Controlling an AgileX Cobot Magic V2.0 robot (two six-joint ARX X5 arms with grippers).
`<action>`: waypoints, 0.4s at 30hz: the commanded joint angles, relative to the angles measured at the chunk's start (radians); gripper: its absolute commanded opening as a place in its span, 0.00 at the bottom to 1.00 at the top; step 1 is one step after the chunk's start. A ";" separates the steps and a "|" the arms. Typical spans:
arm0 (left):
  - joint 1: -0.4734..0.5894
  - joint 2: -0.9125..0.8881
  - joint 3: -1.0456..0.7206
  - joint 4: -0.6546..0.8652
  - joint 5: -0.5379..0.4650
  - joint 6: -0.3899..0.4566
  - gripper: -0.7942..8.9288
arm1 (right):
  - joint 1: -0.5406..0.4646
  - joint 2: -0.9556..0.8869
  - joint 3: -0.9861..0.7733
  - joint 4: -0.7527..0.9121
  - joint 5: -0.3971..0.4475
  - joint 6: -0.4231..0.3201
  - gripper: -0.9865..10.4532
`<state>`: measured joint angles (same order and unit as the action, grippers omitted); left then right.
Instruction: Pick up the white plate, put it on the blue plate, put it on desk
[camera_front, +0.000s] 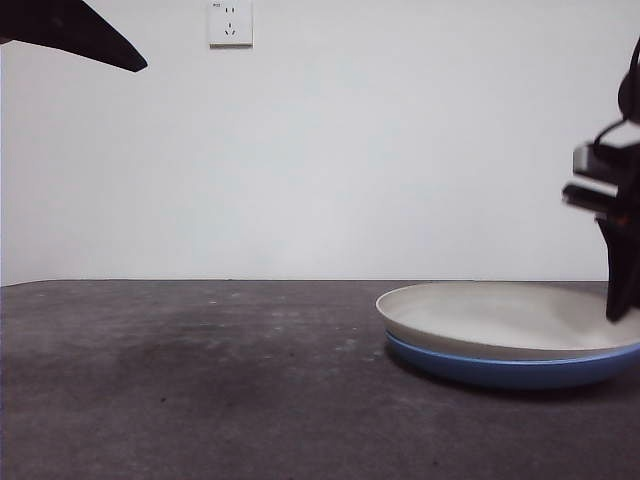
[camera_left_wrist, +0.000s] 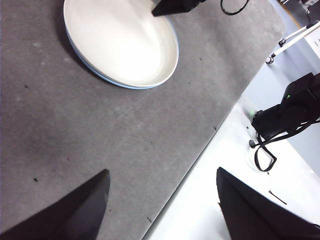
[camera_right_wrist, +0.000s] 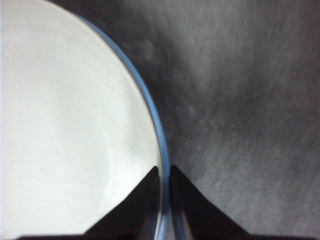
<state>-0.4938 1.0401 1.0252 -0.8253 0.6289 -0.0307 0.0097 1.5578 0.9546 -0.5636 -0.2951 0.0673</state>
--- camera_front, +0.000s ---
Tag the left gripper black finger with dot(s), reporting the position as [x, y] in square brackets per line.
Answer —
[65, 30]

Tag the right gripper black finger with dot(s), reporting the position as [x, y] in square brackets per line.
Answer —
[625, 265]

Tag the white plate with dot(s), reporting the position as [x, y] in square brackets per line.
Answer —
[475, 315]

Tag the blue plate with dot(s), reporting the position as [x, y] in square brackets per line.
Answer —
[500, 375]

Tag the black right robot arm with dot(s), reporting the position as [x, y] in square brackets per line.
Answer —
[631, 95]

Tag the right gripper's grey camera box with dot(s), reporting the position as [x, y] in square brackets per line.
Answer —
[592, 160]

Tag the white wall socket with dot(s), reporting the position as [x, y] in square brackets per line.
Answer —
[231, 25]

